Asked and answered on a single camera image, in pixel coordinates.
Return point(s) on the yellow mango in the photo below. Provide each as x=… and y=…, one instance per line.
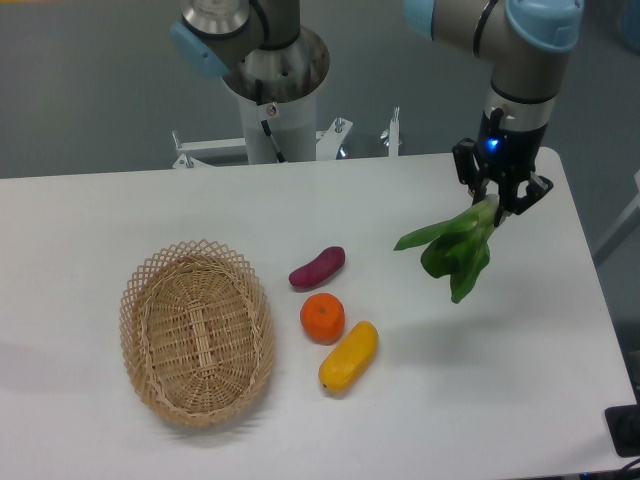
x=350, y=358

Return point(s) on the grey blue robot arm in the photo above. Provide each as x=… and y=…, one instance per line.
x=528, y=43

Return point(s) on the white frame bracket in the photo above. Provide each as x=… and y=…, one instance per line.
x=256, y=147

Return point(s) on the woven wicker basket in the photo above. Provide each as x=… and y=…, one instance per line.
x=196, y=333

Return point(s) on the green leafy vegetable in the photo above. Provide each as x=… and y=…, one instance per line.
x=457, y=248

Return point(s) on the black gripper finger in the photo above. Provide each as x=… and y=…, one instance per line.
x=468, y=172
x=510, y=202

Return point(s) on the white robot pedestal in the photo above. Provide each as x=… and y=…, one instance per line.
x=278, y=88

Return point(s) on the black device at table edge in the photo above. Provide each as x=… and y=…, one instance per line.
x=623, y=426

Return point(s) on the purple sweet potato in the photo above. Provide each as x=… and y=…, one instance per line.
x=328, y=263

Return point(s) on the orange tangerine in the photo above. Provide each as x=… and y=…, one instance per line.
x=323, y=318

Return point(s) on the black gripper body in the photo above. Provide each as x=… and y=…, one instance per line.
x=506, y=156

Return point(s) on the white table leg right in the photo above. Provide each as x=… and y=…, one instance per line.
x=622, y=226

